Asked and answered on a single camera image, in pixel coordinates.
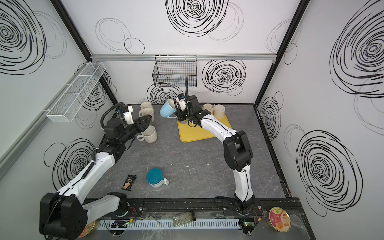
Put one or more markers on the cream speckled mug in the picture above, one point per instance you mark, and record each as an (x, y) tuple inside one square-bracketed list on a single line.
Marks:
[(149, 135)]

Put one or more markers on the teal lidded cup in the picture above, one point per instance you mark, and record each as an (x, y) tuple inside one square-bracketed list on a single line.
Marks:
[(155, 178)]

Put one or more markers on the light blue mug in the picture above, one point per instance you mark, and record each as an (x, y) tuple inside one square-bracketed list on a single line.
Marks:
[(168, 110)]

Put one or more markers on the pink round tin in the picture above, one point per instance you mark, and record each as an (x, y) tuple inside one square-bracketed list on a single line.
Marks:
[(278, 220)]

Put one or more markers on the white mug with ribbed base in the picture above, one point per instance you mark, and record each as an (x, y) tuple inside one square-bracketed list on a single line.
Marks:
[(146, 105)]

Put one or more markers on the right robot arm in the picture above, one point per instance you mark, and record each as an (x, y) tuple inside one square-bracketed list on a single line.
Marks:
[(237, 149)]

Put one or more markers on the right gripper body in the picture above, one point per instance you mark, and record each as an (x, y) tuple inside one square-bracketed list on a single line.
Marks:
[(186, 100)]

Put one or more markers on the black wire basket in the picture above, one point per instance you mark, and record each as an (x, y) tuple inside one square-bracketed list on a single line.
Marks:
[(175, 69)]

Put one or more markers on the white slotted cable duct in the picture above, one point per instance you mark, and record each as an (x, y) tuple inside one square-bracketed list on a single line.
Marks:
[(200, 224)]

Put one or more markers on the yellow plastic tray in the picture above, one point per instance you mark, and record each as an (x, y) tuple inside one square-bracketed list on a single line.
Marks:
[(191, 134)]

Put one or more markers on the small cream mug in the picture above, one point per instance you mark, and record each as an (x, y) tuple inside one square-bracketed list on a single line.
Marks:
[(219, 111)]

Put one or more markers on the pink mug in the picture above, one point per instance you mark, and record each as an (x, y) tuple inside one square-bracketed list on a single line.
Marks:
[(147, 112)]

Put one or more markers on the clear plastic box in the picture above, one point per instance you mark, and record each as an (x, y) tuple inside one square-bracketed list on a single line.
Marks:
[(184, 218)]

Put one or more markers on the white wire shelf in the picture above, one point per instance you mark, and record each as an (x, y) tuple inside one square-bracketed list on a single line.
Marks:
[(74, 97)]

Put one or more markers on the red round tin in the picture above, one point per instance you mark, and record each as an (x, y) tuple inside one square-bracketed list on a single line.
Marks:
[(89, 229)]

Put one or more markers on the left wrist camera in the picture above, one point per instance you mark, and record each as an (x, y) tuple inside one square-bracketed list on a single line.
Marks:
[(127, 114)]

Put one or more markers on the dark snack packet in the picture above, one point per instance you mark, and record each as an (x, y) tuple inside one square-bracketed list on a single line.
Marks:
[(128, 184)]

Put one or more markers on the cream and orange mug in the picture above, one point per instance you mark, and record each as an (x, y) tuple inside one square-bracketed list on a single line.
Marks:
[(208, 107)]

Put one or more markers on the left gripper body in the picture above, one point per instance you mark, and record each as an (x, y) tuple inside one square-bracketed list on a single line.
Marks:
[(136, 125)]

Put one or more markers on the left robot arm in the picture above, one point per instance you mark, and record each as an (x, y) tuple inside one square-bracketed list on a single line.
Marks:
[(64, 215)]

